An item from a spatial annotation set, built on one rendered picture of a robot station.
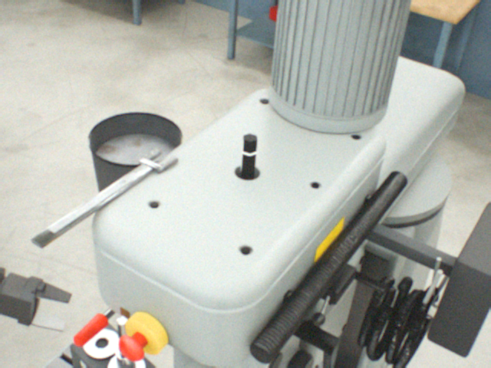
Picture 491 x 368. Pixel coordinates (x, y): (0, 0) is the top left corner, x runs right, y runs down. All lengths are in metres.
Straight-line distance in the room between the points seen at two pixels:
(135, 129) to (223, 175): 2.59
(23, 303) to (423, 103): 0.91
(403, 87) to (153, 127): 2.16
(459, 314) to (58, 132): 3.63
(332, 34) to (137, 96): 3.94
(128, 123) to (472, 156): 2.41
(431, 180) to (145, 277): 0.90
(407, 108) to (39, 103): 3.71
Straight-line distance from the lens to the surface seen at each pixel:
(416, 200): 1.46
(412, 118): 1.36
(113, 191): 0.86
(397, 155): 1.26
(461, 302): 1.14
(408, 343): 1.24
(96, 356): 1.65
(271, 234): 0.80
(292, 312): 0.83
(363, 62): 0.96
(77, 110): 4.68
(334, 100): 0.98
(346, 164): 0.95
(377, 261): 1.39
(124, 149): 3.36
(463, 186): 4.31
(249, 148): 0.87
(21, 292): 1.23
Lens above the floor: 2.43
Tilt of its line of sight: 39 degrees down
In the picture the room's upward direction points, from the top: 5 degrees clockwise
